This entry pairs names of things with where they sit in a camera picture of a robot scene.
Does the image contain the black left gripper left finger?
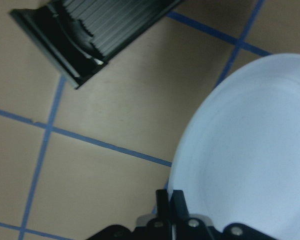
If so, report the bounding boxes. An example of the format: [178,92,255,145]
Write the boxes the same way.
[134,189,173,240]

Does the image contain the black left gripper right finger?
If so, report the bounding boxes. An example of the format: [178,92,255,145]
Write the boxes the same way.
[170,190,215,240]

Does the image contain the blue plate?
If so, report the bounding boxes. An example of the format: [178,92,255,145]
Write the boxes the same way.
[168,53,300,240]

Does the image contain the black plate rack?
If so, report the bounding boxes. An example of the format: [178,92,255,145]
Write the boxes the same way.
[10,0,179,89]

